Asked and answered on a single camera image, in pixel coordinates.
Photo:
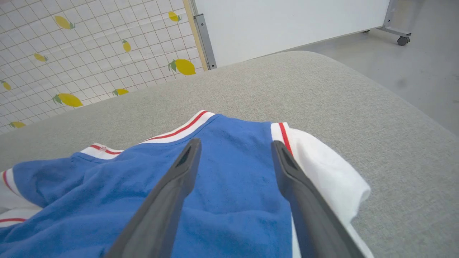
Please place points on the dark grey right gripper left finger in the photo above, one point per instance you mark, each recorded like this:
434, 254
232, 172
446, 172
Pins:
161, 208

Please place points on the lemon print tiled panel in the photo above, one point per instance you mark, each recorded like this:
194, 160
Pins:
89, 53

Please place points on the grey fabric sofa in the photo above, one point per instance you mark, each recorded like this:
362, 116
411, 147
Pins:
322, 100

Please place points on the white board on wheeled stand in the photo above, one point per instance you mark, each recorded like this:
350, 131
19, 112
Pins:
287, 21

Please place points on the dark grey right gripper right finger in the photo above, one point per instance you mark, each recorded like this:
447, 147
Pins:
308, 208

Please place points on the blue and white t-shirt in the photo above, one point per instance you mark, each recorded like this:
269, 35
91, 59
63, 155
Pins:
233, 186

